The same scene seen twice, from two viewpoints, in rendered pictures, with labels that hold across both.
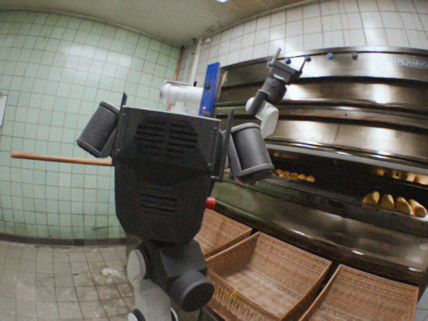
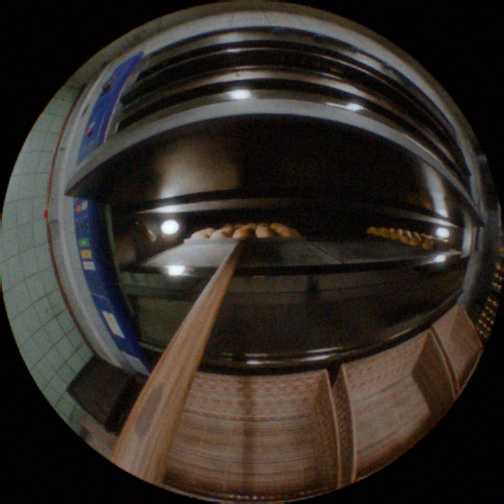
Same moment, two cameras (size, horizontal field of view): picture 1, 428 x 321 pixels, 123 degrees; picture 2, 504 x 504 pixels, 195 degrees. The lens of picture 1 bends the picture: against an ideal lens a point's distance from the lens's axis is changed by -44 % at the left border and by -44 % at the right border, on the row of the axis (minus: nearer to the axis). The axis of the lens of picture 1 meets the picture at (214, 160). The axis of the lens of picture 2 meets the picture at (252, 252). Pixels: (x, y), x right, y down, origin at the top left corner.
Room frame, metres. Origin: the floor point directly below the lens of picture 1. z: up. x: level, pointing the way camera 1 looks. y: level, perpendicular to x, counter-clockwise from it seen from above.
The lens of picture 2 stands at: (1.32, -0.01, 1.30)
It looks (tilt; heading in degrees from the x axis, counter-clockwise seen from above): 14 degrees down; 315
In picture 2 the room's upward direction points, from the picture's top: 2 degrees counter-clockwise
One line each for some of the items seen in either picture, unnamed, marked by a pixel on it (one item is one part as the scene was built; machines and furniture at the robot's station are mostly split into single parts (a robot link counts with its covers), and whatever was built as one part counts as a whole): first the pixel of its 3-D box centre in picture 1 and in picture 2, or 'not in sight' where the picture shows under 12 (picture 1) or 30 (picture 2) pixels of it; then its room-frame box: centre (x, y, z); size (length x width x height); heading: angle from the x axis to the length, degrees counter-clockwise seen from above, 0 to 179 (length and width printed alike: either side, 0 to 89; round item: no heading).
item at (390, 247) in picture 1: (299, 218); (405, 307); (1.12, -0.55, 1.02); 1.79 x 0.11 x 0.19; 41
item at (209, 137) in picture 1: (167, 170); not in sight; (0.53, 0.12, 1.26); 0.34 x 0.30 x 0.36; 97
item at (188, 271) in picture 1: (170, 262); not in sight; (0.52, 0.07, 1.00); 0.28 x 0.13 x 0.18; 42
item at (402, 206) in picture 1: (395, 201); (411, 236); (0.97, -1.27, 1.21); 0.61 x 0.48 x 0.06; 131
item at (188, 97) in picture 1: (183, 99); not in sight; (0.60, 0.12, 1.46); 0.10 x 0.07 x 0.09; 97
